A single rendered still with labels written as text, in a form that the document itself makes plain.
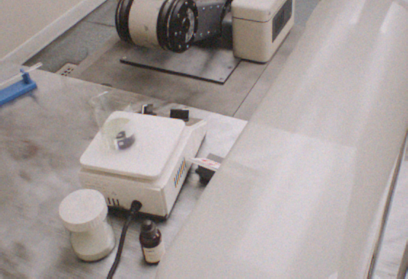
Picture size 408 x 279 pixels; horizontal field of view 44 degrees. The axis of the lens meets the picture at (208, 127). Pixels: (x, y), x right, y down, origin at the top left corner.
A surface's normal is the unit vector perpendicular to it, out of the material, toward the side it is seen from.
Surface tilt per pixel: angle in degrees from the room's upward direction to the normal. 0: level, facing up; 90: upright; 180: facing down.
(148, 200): 90
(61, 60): 0
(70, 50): 0
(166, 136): 0
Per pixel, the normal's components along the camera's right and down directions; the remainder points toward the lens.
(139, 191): -0.29, 0.63
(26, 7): 0.90, 0.23
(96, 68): -0.07, -0.77
